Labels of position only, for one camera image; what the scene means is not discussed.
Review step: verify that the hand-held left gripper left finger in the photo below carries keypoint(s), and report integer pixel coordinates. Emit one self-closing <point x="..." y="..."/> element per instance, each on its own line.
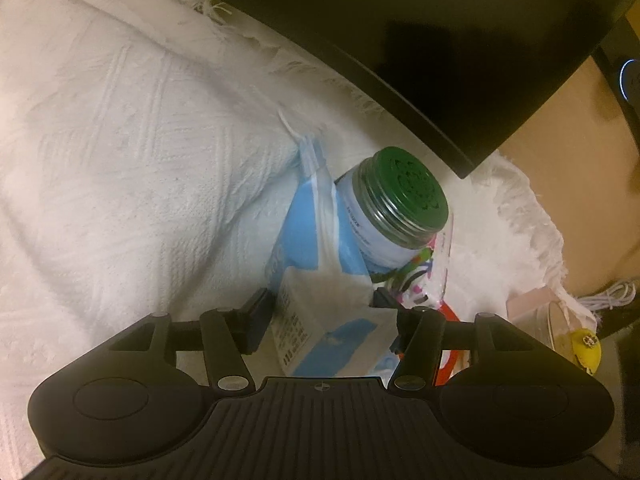
<point x="257" y="317"/>

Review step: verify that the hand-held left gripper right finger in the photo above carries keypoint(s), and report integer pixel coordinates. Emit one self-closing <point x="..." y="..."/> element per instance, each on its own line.
<point x="384" y="300"/>

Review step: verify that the blue and white tissue packet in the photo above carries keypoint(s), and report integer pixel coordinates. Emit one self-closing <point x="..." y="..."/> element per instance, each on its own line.
<point x="320" y="280"/>

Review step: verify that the pink cardboard box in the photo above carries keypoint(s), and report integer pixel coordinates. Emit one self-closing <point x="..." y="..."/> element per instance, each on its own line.
<point x="530" y="305"/>

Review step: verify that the colourful printed clear pouch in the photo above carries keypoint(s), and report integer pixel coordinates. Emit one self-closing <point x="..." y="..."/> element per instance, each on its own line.
<point x="425" y="270"/>

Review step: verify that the green-lidded glass jar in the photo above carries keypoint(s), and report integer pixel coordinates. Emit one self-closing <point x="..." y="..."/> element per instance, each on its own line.
<point x="395" y="200"/>

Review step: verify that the clear plastic powder jar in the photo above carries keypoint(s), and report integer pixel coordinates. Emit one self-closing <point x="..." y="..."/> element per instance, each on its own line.
<point x="560" y="325"/>

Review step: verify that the yellow plastic cap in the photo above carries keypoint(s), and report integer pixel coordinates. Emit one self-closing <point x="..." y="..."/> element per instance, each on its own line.
<point x="587" y="352"/>

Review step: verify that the white fringed blanket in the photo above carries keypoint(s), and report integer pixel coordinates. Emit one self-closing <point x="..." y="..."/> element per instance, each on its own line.
<point x="125" y="135"/>

